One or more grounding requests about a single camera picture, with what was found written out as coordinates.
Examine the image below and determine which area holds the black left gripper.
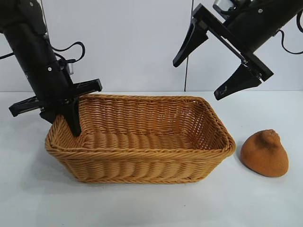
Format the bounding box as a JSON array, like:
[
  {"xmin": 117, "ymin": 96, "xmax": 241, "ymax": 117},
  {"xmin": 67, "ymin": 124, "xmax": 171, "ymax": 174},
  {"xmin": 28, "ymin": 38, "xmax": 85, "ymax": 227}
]
[{"xmin": 3, "ymin": 23, "xmax": 103, "ymax": 137}]

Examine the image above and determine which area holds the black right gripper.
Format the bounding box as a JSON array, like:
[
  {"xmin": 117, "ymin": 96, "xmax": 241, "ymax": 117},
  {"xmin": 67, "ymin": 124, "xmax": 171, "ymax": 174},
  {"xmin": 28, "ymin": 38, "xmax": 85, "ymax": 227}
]
[{"xmin": 172, "ymin": 0, "xmax": 303, "ymax": 101}]

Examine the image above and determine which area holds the woven wicker basket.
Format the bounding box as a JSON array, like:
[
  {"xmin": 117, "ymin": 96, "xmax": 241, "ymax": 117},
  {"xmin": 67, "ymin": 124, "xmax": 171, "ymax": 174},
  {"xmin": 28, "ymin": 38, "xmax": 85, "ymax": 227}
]
[{"xmin": 45, "ymin": 94, "xmax": 236, "ymax": 184}]

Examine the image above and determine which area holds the brown bread bun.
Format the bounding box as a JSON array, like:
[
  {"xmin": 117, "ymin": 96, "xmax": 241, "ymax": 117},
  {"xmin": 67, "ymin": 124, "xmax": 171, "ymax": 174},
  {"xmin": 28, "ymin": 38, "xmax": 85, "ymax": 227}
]
[{"xmin": 240, "ymin": 129, "xmax": 290, "ymax": 177}]

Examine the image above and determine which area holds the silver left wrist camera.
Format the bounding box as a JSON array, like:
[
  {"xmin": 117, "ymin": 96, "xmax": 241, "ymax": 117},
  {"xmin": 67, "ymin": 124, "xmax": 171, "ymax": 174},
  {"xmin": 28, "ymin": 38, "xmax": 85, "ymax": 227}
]
[{"xmin": 58, "ymin": 59, "xmax": 76, "ymax": 76}]

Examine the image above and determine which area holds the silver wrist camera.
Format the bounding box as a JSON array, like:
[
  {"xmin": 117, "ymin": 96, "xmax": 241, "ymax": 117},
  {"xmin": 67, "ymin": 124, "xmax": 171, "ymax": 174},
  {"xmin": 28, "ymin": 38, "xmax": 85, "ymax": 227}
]
[
  {"xmin": 58, "ymin": 59, "xmax": 76, "ymax": 76},
  {"xmin": 212, "ymin": 0, "xmax": 235, "ymax": 13}
]

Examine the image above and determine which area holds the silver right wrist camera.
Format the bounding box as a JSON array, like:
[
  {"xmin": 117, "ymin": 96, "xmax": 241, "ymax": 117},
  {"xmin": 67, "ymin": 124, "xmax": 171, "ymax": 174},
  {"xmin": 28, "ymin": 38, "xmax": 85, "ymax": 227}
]
[{"xmin": 212, "ymin": 0, "xmax": 235, "ymax": 13}]

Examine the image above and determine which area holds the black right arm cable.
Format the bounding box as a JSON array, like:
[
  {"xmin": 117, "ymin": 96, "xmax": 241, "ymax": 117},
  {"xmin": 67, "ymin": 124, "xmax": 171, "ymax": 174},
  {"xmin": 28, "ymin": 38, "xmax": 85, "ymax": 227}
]
[{"xmin": 276, "ymin": 10, "xmax": 303, "ymax": 55}]

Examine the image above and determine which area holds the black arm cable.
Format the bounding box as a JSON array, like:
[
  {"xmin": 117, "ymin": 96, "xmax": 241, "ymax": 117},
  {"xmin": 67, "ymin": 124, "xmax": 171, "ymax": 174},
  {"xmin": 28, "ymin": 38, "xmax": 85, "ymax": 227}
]
[
  {"xmin": 51, "ymin": 41, "xmax": 86, "ymax": 66},
  {"xmin": 276, "ymin": 10, "xmax": 303, "ymax": 55}
]

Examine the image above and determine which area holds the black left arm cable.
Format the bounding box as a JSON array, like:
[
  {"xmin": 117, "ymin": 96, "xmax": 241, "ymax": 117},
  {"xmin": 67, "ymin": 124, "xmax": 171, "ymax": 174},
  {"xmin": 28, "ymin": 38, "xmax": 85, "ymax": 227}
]
[{"xmin": 51, "ymin": 41, "xmax": 86, "ymax": 66}]

